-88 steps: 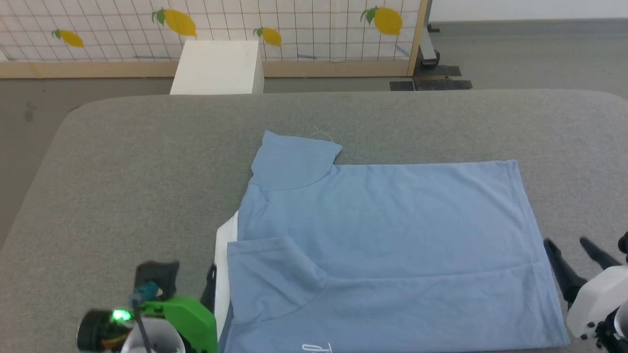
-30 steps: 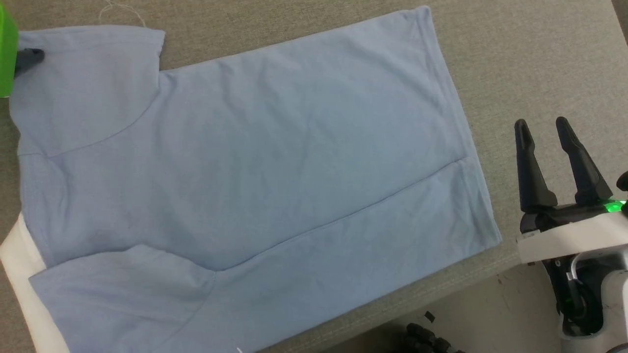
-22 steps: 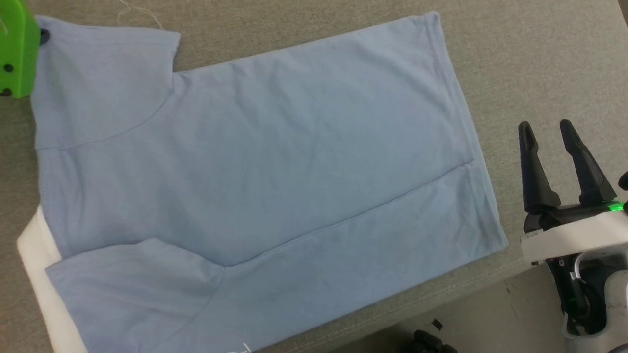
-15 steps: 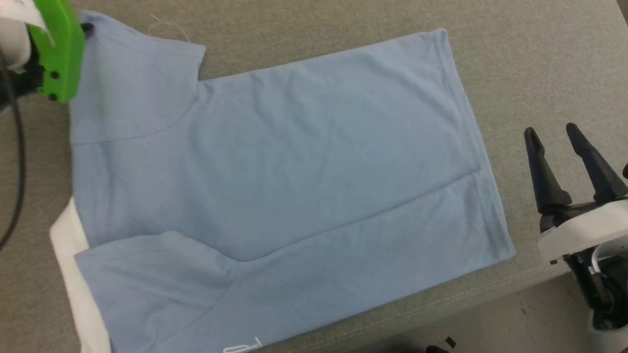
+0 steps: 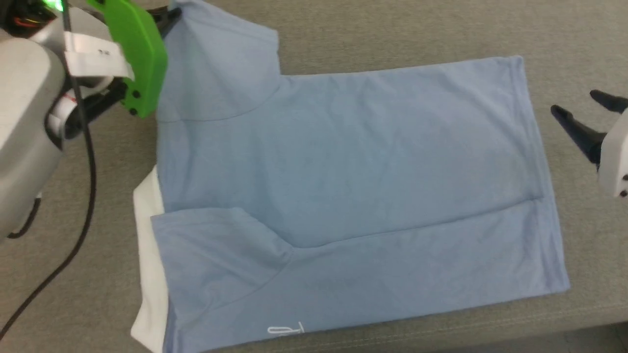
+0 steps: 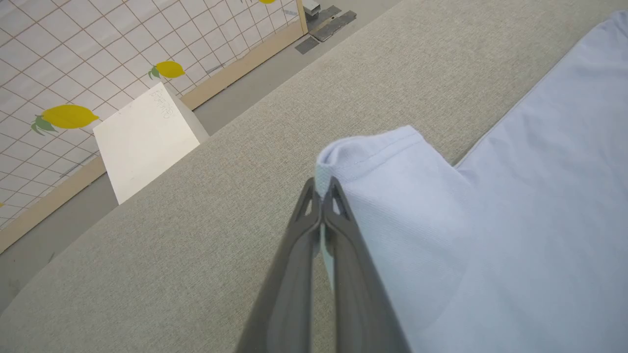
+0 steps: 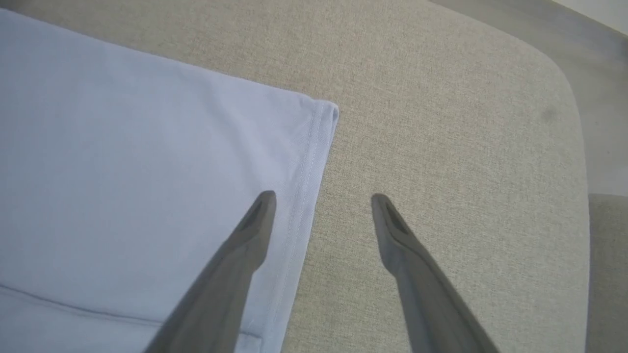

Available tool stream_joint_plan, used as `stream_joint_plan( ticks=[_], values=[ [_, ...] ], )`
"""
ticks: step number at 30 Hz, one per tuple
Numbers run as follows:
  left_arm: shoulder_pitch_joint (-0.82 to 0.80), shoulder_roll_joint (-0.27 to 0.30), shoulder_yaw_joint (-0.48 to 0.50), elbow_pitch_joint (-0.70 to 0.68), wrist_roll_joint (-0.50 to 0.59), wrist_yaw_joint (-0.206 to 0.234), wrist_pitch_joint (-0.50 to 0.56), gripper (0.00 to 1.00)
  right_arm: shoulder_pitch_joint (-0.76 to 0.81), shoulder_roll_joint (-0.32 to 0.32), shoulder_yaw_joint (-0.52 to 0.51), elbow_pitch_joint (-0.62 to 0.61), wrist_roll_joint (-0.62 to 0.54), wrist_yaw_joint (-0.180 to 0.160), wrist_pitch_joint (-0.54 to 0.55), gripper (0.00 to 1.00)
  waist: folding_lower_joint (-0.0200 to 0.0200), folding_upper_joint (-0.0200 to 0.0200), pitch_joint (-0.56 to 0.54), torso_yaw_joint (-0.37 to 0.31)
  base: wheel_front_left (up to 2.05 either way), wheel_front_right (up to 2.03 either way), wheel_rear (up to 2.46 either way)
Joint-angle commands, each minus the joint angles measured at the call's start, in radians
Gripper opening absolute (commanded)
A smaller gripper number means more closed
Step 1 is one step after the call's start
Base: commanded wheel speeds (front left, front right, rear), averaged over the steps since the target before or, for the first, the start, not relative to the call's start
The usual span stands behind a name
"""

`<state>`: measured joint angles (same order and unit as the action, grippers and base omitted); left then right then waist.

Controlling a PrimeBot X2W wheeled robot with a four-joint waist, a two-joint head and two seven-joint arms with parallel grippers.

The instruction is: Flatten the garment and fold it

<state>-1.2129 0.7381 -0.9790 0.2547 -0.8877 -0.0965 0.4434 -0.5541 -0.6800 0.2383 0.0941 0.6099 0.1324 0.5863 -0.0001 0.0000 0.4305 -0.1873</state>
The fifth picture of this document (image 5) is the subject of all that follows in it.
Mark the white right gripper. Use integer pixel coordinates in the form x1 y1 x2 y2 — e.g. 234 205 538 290
550 90 628 198

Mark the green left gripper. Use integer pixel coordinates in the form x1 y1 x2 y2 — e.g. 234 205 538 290
0 0 182 140

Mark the light blue polo shirt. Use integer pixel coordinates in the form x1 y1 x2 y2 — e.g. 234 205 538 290
130 0 571 353

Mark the white label tape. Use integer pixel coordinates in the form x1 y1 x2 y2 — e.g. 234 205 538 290
64 32 134 81

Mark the thick black camera cable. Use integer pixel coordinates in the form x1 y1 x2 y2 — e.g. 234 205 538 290
0 0 97 339

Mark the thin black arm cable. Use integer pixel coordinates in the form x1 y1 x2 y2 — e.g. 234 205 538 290
7 196 42 239

